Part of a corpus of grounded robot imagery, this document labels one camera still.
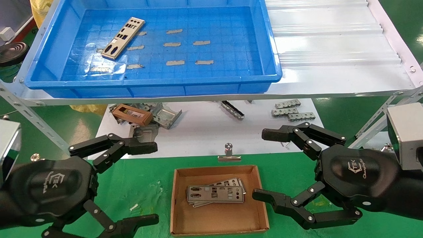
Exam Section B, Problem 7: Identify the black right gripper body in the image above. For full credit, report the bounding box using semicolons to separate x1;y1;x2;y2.
315;144;399;213

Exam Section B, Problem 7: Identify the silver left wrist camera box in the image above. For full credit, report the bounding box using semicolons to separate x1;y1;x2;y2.
0;120;22;185

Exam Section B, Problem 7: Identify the narrow gray metal strip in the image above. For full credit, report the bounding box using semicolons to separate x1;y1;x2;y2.
218;100;245;120

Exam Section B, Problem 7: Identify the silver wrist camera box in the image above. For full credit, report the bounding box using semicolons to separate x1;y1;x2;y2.
386;102;423;171
0;120;22;185

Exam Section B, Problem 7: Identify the white raised shelf board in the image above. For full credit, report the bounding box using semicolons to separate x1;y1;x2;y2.
0;0;423;107

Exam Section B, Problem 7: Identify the green table mat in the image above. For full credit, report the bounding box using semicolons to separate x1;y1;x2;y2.
0;154;423;238

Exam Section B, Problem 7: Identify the brown cardboard box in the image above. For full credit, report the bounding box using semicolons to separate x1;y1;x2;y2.
170;165;270;237

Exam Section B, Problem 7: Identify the black round disc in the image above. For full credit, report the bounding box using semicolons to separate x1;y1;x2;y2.
0;41;29;66

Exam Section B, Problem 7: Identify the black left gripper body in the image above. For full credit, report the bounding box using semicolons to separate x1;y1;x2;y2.
7;155;99;227

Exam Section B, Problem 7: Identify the yellow plastic bag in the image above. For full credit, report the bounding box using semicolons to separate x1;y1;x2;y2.
70;104;108;115
30;0;53;28

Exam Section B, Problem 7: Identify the white flat board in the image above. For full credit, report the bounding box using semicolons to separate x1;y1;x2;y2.
88;99;326;160

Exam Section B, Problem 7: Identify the brown rectangular frame part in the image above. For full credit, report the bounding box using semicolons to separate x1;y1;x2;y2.
111;103;153;127

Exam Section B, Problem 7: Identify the gray folded metal bracket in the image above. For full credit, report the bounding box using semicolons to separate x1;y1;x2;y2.
150;103;182;130

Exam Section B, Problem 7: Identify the translucent corrugated plastic sheet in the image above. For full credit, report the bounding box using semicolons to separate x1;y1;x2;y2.
264;0;404;68

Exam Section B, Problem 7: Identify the perforated steel angle brace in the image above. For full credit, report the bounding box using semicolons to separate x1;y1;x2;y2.
349;87;423;149
0;82;71;155

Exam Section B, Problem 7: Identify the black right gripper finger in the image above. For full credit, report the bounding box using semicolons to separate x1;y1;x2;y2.
252;180;363;230
262;122;347;161

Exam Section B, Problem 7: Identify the small white box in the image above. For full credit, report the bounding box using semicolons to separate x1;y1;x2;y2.
0;27;15;42

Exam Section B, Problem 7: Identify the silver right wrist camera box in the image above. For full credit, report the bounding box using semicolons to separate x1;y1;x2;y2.
386;102;423;171

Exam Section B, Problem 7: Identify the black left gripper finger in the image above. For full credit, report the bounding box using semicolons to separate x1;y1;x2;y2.
68;133;158;175
41;199;160;238

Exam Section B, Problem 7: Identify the blue plastic tray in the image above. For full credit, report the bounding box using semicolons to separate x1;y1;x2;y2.
25;0;283;99

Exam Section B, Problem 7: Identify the silver metal I/O shield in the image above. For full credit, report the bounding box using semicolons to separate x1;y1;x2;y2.
101;17;146;60
187;185;245;203
192;178;247;208

